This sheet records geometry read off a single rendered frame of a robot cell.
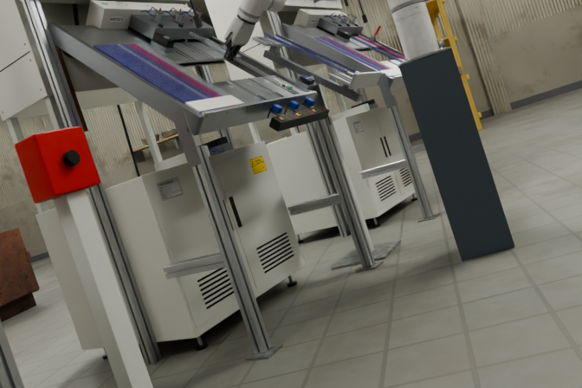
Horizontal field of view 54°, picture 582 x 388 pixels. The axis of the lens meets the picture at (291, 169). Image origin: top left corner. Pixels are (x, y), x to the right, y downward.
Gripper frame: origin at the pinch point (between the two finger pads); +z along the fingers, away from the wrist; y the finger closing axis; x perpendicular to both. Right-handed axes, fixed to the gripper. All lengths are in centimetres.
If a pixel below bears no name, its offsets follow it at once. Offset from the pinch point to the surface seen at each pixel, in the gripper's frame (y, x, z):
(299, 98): -6.7, 30.6, -0.3
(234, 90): 15.9, 17.5, 2.6
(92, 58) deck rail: 49, -16, 9
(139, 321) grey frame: 53, 44, 75
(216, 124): 40, 31, 3
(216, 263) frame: 53, 59, 32
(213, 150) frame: -1.0, 10.4, 38.5
